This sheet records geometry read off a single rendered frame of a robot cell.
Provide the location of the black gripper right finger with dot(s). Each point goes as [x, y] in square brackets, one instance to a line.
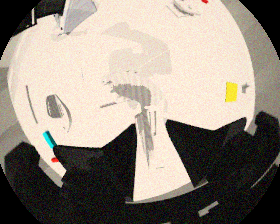
[200, 148]

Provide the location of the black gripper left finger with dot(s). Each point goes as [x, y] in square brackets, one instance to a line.
[117, 160]

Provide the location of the teal rectangular block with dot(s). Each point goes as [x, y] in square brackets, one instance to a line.
[49, 139]

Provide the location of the yellow flat plate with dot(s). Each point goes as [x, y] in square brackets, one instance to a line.
[231, 92]

